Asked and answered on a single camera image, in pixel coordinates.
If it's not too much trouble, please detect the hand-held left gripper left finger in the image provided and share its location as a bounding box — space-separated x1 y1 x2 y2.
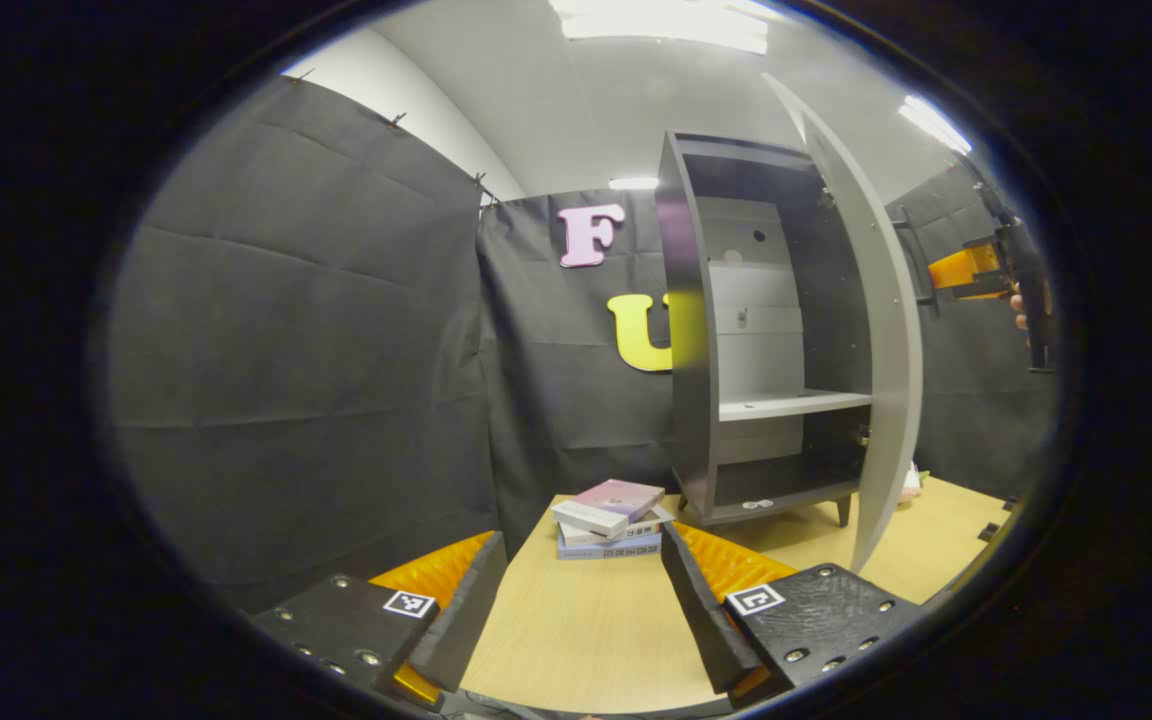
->
251 530 509 713

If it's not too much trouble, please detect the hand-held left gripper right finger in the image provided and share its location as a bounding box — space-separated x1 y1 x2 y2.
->
660 520 927 711

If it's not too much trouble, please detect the black door handle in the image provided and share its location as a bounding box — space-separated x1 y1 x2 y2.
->
891 205 940 316

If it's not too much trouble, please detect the grey cabinet door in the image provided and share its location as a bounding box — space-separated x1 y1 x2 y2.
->
761 72 925 573

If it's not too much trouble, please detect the dark grey cabinet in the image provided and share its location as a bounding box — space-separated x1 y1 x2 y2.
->
656 130 877 528

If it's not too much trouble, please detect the white cabinet shelf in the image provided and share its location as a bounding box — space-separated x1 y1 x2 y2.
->
718 390 874 422

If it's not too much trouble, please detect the white book with printed spine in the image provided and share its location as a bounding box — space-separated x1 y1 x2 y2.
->
561 505 675 546

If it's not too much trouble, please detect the small white book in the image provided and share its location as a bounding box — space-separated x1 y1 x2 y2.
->
551 498 630 538

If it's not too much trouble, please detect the black backdrop cloth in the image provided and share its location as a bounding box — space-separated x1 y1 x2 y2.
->
106 75 1062 613

